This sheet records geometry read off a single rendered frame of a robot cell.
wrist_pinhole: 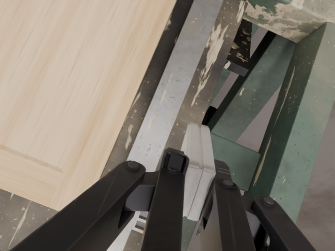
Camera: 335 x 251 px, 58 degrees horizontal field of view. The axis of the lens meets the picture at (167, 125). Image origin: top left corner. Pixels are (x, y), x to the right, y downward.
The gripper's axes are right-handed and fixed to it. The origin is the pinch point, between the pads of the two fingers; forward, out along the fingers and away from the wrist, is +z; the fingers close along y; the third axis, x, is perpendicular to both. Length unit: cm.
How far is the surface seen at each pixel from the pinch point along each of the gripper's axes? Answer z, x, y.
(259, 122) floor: 170, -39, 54
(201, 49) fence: 37.9, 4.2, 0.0
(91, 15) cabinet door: 38.9, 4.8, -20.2
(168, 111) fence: 32.0, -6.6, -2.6
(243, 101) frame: 69, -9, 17
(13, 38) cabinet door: 34.3, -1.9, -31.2
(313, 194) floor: 190, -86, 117
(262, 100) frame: 68, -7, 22
